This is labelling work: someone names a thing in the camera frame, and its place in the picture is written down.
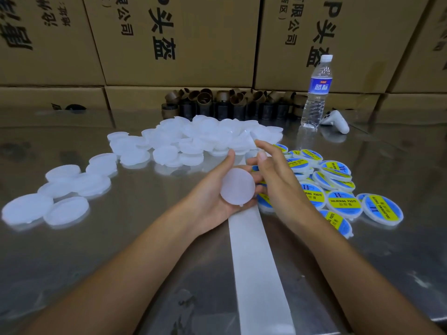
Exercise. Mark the sticker roll with backing strip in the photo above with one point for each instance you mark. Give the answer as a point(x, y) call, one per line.
point(258, 289)

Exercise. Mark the person's right hand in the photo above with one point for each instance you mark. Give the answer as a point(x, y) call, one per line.
point(286, 195)

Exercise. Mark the person's left forearm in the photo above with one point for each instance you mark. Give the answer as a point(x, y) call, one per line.
point(112, 289)

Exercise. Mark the row of dark cardboard tubes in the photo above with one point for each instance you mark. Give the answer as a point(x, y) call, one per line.
point(211, 104)

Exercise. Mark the person's right forearm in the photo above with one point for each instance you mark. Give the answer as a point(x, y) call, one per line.
point(370, 289)

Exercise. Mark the white handheld controller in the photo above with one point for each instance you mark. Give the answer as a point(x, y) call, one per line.
point(335, 122)

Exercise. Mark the stack of brown cardboard boxes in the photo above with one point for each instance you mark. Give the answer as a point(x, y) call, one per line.
point(181, 42)

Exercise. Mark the person's left hand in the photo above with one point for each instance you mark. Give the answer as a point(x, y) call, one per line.
point(206, 205)

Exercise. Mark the pile of white plastic lids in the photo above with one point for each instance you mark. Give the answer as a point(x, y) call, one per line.
point(174, 136)

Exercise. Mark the clear plastic water bottle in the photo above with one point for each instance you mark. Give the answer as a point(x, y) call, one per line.
point(316, 94)

